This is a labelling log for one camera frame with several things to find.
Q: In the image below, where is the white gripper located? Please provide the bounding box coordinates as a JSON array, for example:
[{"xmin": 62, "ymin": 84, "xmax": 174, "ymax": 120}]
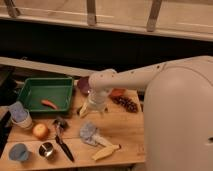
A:
[{"xmin": 80, "ymin": 89, "xmax": 110, "ymax": 117}]

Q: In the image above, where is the blue grey towel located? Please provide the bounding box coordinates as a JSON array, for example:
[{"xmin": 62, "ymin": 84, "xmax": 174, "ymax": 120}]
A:
[{"xmin": 79, "ymin": 122, "xmax": 98, "ymax": 146}]

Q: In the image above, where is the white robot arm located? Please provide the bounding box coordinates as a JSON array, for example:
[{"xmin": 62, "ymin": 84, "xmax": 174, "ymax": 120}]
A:
[{"xmin": 80, "ymin": 56, "xmax": 213, "ymax": 171}]

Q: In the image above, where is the purple bowl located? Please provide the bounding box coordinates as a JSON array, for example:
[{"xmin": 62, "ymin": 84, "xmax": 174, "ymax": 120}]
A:
[{"xmin": 77, "ymin": 76, "xmax": 90, "ymax": 95}]

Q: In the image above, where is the orange bowl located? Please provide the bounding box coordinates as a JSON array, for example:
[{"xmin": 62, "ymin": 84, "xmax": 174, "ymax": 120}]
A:
[{"xmin": 110, "ymin": 89, "xmax": 125, "ymax": 97}]

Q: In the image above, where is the black rectangular block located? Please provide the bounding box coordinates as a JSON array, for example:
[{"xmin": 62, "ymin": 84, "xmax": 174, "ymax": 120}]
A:
[{"xmin": 76, "ymin": 106, "xmax": 82, "ymax": 116}]

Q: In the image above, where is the black metal clip tool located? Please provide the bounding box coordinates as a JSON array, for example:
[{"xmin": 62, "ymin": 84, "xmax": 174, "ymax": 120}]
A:
[{"xmin": 53, "ymin": 117, "xmax": 68, "ymax": 132}]

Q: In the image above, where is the cream wooden piece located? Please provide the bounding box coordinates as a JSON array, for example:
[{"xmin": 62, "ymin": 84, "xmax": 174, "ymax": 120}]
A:
[{"xmin": 93, "ymin": 135, "xmax": 112, "ymax": 146}]

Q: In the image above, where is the orange carrot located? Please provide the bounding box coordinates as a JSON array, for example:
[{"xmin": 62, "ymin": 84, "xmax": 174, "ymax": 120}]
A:
[{"xmin": 41, "ymin": 99, "xmax": 58, "ymax": 110}]

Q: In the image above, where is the green plastic tray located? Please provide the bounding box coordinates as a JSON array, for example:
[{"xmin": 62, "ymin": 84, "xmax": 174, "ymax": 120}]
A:
[{"xmin": 17, "ymin": 77, "xmax": 74, "ymax": 114}]

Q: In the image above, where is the yellow banana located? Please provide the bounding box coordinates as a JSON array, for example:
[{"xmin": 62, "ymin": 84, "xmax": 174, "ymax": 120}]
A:
[{"xmin": 92, "ymin": 145, "xmax": 121, "ymax": 161}]

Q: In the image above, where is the red yellow apple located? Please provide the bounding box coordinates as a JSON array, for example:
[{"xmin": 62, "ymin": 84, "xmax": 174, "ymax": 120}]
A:
[{"xmin": 32, "ymin": 123, "xmax": 49, "ymax": 140}]

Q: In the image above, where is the small steel cup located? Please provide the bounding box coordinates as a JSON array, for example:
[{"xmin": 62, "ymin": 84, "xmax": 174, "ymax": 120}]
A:
[{"xmin": 39, "ymin": 142, "xmax": 54, "ymax": 159}]

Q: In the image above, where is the blue cloth in cup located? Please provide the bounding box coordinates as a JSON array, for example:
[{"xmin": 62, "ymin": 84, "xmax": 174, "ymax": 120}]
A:
[{"xmin": 8, "ymin": 101, "xmax": 27, "ymax": 122}]

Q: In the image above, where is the blue plastic cup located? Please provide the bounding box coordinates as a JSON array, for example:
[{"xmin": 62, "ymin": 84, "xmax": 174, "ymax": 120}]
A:
[{"xmin": 9, "ymin": 143, "xmax": 30, "ymax": 162}]

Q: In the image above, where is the black handled knife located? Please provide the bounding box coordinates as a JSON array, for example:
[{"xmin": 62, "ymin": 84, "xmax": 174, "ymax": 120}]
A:
[{"xmin": 55, "ymin": 128, "xmax": 74, "ymax": 162}]

